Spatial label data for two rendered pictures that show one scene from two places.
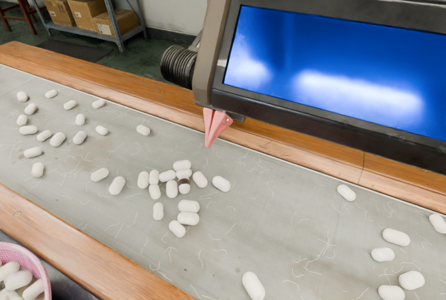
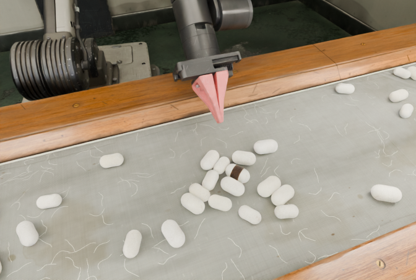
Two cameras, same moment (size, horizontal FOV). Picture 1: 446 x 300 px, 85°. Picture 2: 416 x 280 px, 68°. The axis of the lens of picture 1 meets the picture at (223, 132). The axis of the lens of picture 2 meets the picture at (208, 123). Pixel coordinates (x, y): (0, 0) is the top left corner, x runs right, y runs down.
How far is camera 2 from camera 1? 32 cm
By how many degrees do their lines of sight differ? 33
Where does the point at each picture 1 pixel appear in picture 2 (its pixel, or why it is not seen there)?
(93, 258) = not seen: outside the picture
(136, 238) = (262, 256)
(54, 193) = not seen: outside the picture
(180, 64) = (54, 62)
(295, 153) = (283, 83)
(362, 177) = (340, 71)
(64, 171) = not seen: outside the picture
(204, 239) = (311, 199)
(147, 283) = (339, 267)
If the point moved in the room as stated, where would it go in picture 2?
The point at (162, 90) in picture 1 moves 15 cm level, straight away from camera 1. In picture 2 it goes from (73, 103) to (16, 80)
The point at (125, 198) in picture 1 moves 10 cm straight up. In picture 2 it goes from (195, 237) to (193, 192)
